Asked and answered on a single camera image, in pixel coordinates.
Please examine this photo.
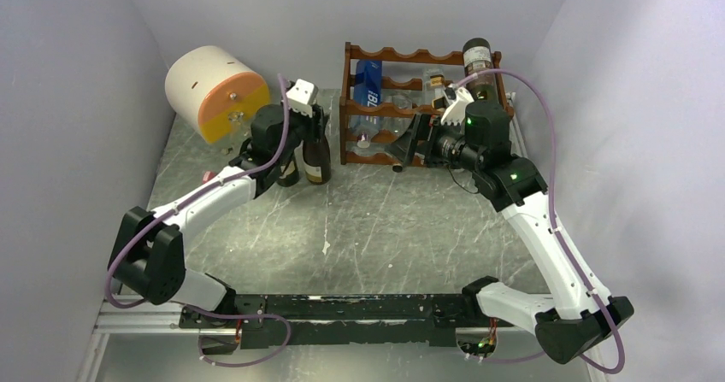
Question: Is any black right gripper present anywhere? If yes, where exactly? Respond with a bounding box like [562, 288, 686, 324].
[386, 111, 483, 173]

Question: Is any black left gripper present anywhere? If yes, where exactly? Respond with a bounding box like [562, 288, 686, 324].
[274, 93, 331, 163]

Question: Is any gold foil wine bottle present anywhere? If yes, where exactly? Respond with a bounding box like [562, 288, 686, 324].
[303, 120, 332, 185]

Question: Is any blue label clear bottle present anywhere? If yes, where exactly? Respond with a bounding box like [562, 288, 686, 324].
[349, 60, 382, 149]

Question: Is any clear bottle gold label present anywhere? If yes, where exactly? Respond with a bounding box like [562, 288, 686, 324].
[422, 66, 446, 113]

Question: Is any dark green wine bottle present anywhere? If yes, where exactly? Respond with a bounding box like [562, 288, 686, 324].
[276, 154, 300, 187]

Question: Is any clear glass bottle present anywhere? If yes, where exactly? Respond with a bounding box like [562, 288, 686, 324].
[228, 111, 256, 150]

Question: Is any dark bottle brown label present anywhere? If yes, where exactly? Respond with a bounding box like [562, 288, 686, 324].
[463, 38, 498, 101]

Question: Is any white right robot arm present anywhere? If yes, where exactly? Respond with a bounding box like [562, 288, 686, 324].
[385, 101, 634, 364]

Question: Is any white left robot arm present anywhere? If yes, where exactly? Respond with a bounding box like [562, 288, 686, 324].
[107, 104, 329, 327]

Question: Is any brown wooden wine rack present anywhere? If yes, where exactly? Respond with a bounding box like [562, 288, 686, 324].
[339, 41, 515, 165]

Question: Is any white orange yellow cylinder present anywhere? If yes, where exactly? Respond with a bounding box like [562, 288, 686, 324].
[164, 45, 270, 144]

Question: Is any small pink block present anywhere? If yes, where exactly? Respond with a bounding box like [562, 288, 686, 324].
[203, 171, 215, 183]

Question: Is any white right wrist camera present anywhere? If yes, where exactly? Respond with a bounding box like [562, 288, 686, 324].
[440, 87, 474, 126]

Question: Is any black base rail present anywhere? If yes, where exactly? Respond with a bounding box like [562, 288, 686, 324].
[93, 293, 559, 349]

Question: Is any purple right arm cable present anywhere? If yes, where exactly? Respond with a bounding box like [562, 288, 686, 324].
[452, 68, 627, 375]

